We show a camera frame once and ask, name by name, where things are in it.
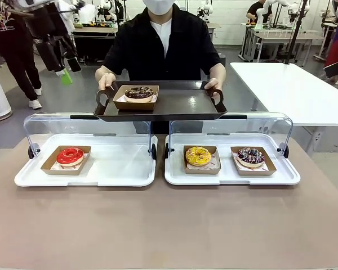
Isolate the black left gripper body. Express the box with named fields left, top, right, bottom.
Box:
left=43, top=5, right=74, bottom=43

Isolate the chocolate nut donut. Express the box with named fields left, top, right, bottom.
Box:
left=124, top=86, right=155, bottom=103

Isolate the brown cardboard donut box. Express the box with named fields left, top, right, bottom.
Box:
left=230, top=146, right=277, bottom=177
left=183, top=145, right=222, bottom=176
left=41, top=145, right=92, bottom=176
left=112, top=84, right=160, bottom=111

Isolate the dark brown serving tray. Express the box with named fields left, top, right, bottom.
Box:
left=93, top=80, right=228, bottom=123

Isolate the person's left forearm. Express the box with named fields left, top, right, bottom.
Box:
left=208, top=62, right=228, bottom=83

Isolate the person's right forearm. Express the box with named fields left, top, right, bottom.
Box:
left=95, top=65, right=117, bottom=78

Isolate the person in black shirt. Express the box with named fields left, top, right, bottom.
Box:
left=103, top=0, right=223, bottom=135

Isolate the red glazed donut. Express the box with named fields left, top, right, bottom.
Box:
left=56, top=147, right=86, bottom=167

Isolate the yellow sprinkled donut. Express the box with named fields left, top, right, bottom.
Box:
left=185, top=146, right=212, bottom=167

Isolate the seated background person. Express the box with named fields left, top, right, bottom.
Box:
left=246, top=0, right=272, bottom=26

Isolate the chocolate rainbow sprinkle donut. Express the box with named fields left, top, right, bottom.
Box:
left=237, top=147, right=265, bottom=168

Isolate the person's right hand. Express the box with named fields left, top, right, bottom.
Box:
left=97, top=72, right=117, bottom=91

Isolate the person's left hand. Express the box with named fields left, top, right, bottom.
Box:
left=204, top=78, right=224, bottom=98

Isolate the bystander in black clothes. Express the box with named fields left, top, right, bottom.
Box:
left=0, top=0, right=43, bottom=110

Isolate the clear hinged tray cover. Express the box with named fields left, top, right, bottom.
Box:
left=164, top=112, right=293, bottom=160
left=23, top=112, right=158, bottom=160

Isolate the white face mask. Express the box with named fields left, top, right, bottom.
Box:
left=142, top=0, right=179, bottom=15

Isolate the white display tray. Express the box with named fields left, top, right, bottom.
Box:
left=164, top=133, right=301, bottom=186
left=14, top=133, right=157, bottom=188

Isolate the grey background workbench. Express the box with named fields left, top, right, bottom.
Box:
left=238, top=22, right=326, bottom=63

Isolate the white side table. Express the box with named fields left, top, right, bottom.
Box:
left=229, top=61, right=338, bottom=154

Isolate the dark clipboard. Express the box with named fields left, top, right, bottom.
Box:
left=323, top=56, right=338, bottom=79

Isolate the black frame background table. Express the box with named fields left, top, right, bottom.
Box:
left=72, top=25, right=119, bottom=67

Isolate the black camera stand pole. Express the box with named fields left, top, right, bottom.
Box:
left=283, top=0, right=311, bottom=66

